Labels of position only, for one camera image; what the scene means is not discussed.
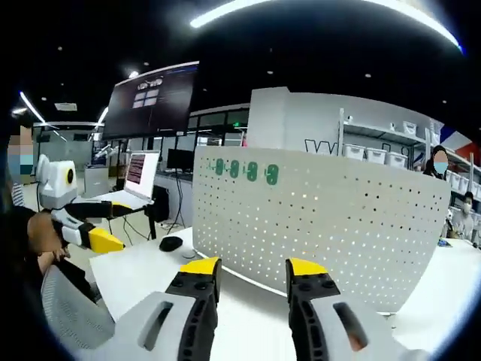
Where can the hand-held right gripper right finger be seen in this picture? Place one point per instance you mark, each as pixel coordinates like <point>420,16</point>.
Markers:
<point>312,323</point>

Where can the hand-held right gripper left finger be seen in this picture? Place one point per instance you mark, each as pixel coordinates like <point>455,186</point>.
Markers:
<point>195,316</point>

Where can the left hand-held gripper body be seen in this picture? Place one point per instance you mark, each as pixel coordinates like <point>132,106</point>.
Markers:
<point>54,188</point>

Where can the white perforated mounting plate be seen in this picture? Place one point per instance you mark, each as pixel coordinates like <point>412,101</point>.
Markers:
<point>319,233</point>

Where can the person's left hand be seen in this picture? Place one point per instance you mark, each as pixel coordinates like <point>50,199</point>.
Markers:
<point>41,233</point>

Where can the open silver laptop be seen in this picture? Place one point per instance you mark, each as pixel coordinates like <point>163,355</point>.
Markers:
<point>144,173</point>

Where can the small white round puck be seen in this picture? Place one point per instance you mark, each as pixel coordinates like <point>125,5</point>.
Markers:
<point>188,254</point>

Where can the black computer tower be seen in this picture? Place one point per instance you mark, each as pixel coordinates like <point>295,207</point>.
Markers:
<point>161,205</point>

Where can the black computer mouse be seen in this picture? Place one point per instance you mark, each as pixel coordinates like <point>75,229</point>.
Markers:
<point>170,244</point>

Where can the person's black clothing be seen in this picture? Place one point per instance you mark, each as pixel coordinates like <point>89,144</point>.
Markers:
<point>19,255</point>

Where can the grey mesh office chair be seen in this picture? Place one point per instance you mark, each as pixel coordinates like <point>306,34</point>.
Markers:
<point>71,312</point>

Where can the small black monitor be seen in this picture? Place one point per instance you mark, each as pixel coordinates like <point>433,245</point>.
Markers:
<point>180,158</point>

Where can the ceiling light strip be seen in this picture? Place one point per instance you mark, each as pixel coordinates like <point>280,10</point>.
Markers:
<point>413,11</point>

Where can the large dark wall screen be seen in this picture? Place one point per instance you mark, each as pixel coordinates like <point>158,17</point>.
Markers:
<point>150,101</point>

